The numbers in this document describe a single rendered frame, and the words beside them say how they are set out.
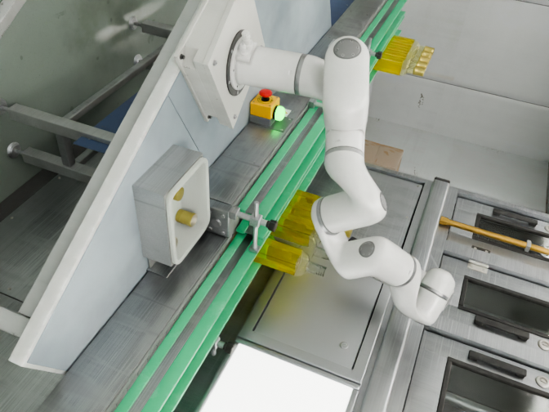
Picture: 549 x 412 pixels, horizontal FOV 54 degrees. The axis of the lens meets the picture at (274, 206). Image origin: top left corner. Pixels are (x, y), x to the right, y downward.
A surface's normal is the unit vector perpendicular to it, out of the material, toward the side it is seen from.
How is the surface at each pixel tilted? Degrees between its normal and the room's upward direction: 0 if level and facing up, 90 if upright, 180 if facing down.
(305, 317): 90
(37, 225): 90
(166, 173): 90
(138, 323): 90
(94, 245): 0
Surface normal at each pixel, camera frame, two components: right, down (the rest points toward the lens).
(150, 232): -0.39, 0.59
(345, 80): -0.17, -0.40
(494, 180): 0.06, -0.75
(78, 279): 0.92, 0.29
